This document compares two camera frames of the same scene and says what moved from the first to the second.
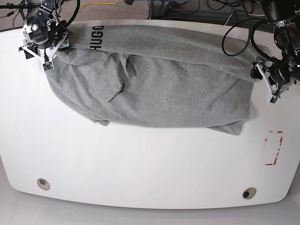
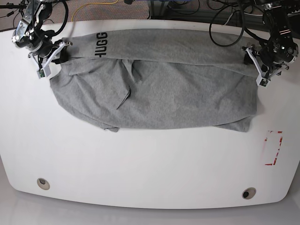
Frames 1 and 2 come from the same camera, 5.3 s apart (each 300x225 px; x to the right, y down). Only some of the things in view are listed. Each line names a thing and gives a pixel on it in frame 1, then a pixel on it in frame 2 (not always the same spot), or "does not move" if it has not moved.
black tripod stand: [22, 6] does not move
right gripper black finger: [255, 73] -> [247, 59]
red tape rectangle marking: [274, 162] does not move
